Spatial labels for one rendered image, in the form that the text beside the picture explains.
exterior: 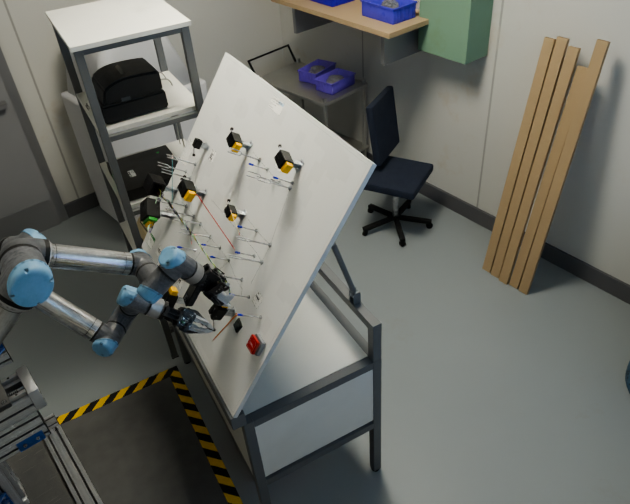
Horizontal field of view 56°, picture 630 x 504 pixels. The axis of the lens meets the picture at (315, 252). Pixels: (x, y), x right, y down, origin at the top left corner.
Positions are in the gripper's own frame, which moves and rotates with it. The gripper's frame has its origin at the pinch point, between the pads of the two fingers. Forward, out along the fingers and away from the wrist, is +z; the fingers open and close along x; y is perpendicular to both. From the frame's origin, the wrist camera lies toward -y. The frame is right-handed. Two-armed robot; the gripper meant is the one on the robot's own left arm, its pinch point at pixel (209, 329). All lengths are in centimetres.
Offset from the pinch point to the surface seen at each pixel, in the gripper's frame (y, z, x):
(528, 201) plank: -35, 163, 139
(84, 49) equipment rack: -29, -82, 85
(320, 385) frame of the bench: 13.8, 45.1, -5.1
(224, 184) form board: -13, -13, 57
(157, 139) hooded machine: -185, -28, 115
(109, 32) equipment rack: -34, -77, 99
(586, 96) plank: 14, 136, 179
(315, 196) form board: 44, 3, 50
